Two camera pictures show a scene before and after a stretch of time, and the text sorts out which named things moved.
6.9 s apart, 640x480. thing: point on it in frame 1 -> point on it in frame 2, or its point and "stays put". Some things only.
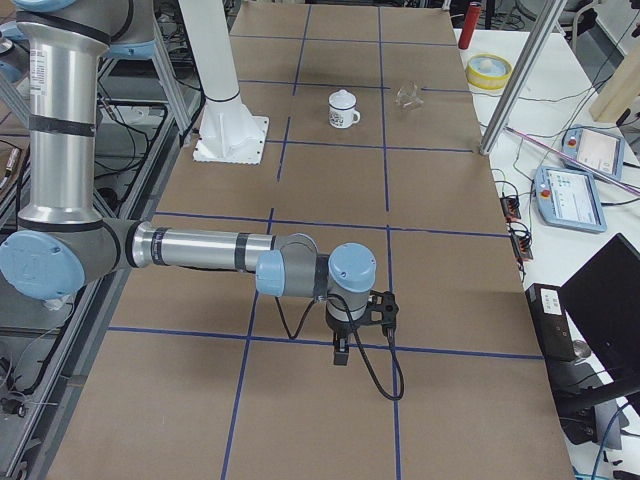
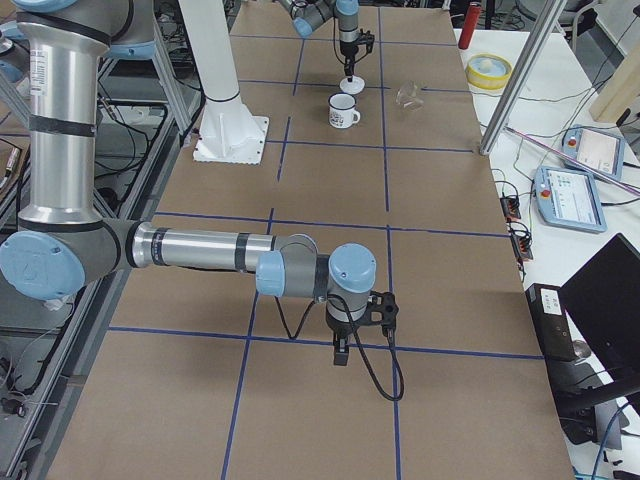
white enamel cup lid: (342, 99) -> (355, 87)
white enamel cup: (341, 108) stays put
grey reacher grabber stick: (572, 158) stays put
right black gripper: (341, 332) stays put
